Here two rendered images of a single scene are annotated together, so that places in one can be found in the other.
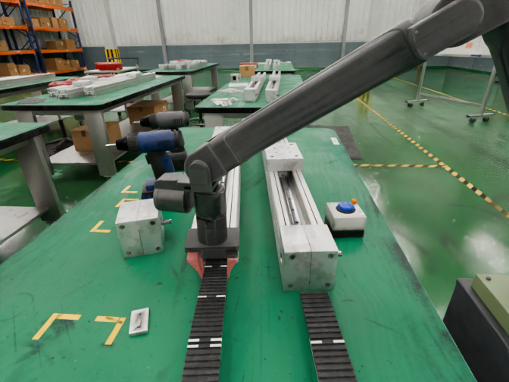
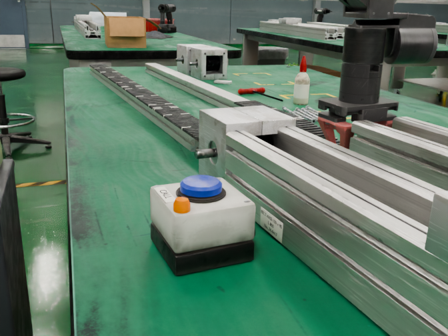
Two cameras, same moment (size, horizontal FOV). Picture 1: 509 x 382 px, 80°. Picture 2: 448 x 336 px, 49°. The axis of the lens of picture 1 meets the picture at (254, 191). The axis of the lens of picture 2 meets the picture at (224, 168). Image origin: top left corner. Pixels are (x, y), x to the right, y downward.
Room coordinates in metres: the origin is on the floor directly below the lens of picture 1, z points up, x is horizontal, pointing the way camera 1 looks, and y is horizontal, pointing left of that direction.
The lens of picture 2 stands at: (1.07, -0.38, 1.01)
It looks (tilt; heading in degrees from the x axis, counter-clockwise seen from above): 19 degrees down; 156
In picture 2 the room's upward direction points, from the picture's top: 2 degrees clockwise
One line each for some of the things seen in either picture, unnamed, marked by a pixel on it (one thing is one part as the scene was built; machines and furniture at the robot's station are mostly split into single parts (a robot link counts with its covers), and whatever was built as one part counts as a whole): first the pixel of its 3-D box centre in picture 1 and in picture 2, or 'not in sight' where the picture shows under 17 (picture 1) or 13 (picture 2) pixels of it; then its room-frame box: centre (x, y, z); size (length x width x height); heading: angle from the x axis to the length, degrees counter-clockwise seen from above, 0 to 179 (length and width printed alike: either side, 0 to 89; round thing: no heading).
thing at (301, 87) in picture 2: not in sight; (302, 80); (0.03, 0.27, 0.84); 0.04 x 0.04 x 0.12
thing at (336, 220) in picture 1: (341, 218); (209, 219); (0.66, -0.22, 0.81); 0.10 x 0.08 x 0.06; 91
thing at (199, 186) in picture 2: (345, 208); (201, 189); (0.66, -0.23, 0.84); 0.04 x 0.04 x 0.02
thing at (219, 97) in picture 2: not in sight; (201, 89); (-0.15, 0.08, 0.79); 0.96 x 0.04 x 0.03; 1
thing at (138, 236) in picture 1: (147, 226); not in sight; (0.62, 0.26, 0.83); 0.11 x 0.10 x 0.10; 104
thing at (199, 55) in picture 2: not in sight; (205, 63); (-0.45, 0.20, 0.83); 0.11 x 0.10 x 0.10; 90
